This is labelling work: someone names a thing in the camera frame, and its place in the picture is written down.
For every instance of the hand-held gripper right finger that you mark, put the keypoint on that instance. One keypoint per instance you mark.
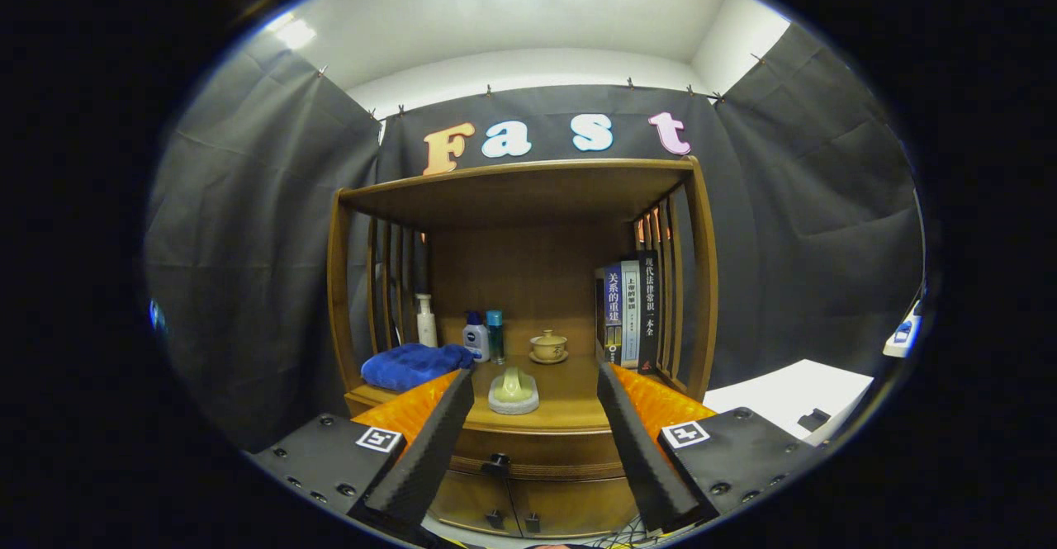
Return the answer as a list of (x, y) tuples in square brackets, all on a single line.
[(632, 442)]

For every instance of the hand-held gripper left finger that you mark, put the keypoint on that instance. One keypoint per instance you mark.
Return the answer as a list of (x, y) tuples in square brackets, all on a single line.
[(438, 442)]

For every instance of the black round drawer knob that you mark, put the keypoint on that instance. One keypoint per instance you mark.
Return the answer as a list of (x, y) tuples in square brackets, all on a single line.
[(496, 465)]

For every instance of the wooden drawer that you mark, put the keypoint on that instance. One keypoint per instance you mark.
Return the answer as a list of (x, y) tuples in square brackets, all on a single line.
[(561, 450)]

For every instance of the wooden countertop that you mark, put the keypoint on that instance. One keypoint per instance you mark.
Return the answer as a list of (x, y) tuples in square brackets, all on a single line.
[(570, 400)]

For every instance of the wooden cabinet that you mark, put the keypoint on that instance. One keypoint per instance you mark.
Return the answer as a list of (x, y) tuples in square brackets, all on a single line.
[(528, 276)]

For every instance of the blue folded towel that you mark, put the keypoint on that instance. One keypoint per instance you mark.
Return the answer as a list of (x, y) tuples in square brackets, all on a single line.
[(409, 366)]

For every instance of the white bottle with blue cap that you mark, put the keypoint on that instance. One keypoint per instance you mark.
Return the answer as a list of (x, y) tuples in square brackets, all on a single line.
[(476, 343)]

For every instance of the white pump bottle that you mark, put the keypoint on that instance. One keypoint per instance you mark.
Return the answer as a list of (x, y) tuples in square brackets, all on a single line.
[(427, 328)]

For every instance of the teal spray bottle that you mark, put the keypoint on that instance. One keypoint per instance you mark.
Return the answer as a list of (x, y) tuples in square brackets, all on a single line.
[(495, 338)]

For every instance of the beige lidded teacup with saucer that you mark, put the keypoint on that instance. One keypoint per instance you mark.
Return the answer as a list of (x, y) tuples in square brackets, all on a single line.
[(548, 347)]

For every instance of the white wall shelf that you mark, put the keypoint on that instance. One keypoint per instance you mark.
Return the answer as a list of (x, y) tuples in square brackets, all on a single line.
[(902, 341)]

